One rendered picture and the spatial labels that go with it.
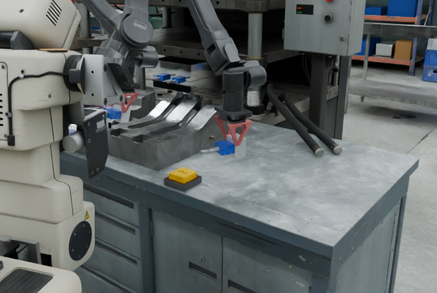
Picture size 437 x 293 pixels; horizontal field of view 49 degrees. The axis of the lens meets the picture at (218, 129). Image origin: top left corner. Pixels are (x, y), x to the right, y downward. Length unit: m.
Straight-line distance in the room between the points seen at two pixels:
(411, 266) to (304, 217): 1.46
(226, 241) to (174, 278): 0.30
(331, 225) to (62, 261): 0.68
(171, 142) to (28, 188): 0.49
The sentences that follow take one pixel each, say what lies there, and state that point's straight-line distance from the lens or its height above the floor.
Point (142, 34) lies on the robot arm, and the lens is 1.16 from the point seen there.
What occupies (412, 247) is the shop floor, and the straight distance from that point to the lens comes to 2.82.
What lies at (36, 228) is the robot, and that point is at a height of 0.79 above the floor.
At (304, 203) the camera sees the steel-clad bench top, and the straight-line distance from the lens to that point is 1.33.
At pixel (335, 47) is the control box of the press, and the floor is 1.11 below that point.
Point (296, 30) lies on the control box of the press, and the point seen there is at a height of 1.16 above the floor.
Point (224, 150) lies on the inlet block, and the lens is 1.31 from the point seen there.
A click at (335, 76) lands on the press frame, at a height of 0.84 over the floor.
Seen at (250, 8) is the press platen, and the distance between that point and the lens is 2.05.
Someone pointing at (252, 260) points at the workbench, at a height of 0.63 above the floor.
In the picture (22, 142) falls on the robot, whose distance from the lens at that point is 1.14.
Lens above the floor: 1.40
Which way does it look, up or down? 18 degrees down
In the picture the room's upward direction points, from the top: straight up
